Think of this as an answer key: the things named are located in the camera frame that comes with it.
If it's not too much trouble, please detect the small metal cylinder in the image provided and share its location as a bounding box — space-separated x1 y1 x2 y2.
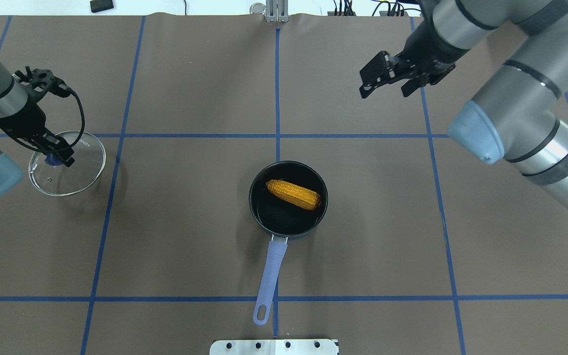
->
249 2 266 14

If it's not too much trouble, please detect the yellow corn cob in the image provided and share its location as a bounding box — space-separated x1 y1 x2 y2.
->
266 179 321 211

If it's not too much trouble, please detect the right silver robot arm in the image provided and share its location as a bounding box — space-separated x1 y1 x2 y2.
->
360 0 568 209

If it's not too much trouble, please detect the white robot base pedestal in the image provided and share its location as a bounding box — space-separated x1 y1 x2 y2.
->
209 339 340 355

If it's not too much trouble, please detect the dark blue saucepan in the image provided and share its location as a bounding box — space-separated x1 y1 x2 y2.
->
248 160 328 326

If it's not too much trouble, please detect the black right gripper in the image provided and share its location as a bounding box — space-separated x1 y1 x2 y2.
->
360 22 457 99

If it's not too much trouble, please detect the brown paper table cover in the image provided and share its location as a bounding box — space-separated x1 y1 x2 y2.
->
0 13 568 355

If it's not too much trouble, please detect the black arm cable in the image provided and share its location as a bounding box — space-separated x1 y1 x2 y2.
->
0 89 86 153

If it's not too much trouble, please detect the small black phone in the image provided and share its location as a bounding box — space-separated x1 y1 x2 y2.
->
89 0 114 13

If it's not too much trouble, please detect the aluminium frame post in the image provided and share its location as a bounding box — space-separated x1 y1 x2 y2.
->
264 0 290 23

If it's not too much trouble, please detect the glass pot lid blue knob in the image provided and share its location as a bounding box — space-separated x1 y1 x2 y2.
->
28 130 107 197

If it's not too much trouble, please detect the orange black power strip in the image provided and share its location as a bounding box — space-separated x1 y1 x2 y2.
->
327 0 408 17

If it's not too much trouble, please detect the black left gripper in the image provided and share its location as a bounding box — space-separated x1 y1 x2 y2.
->
0 101 75 168

